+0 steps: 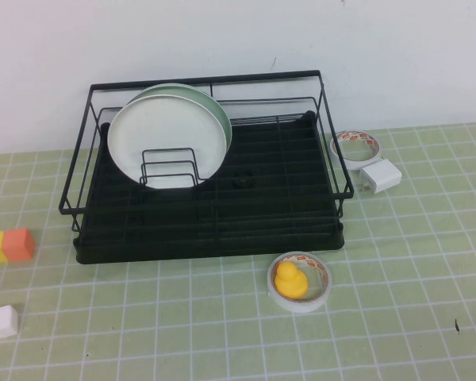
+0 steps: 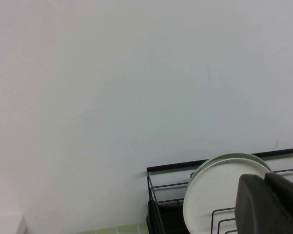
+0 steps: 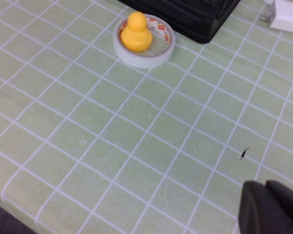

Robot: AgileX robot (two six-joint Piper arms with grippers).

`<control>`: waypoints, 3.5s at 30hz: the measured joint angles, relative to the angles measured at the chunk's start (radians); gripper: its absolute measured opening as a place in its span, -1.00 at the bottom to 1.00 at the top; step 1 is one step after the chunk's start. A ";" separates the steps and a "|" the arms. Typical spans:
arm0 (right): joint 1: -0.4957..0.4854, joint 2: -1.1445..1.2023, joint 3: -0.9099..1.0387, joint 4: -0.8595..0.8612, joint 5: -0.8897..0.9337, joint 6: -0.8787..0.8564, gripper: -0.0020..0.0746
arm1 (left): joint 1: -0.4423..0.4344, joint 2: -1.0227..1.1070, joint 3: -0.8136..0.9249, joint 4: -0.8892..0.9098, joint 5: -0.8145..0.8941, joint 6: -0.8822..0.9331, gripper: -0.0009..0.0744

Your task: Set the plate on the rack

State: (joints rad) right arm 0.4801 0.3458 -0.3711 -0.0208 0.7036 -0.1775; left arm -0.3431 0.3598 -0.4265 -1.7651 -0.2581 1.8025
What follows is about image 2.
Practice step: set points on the green checked tablecloth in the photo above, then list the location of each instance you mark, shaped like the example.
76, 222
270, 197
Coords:
112, 229

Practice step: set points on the pale green plate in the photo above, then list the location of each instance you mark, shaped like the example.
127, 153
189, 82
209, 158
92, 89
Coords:
234, 155

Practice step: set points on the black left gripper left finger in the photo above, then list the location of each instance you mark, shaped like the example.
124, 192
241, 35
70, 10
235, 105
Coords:
256, 209

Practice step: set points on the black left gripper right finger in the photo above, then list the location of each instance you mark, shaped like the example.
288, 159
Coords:
290, 202

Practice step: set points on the white plate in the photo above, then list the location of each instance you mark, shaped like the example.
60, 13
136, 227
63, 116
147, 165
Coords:
210, 190

